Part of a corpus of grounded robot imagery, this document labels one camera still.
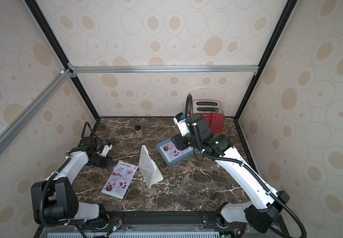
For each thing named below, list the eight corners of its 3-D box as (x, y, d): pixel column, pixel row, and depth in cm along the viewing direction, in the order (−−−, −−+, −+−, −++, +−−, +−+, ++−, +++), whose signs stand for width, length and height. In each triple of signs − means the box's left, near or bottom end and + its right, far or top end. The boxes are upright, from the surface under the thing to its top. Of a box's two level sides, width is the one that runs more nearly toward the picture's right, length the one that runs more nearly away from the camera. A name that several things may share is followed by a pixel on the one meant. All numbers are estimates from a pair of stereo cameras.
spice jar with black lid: (136, 138, 109) (133, 130, 102) (137, 133, 113) (135, 124, 105) (142, 138, 109) (140, 130, 102) (143, 133, 113) (141, 124, 105)
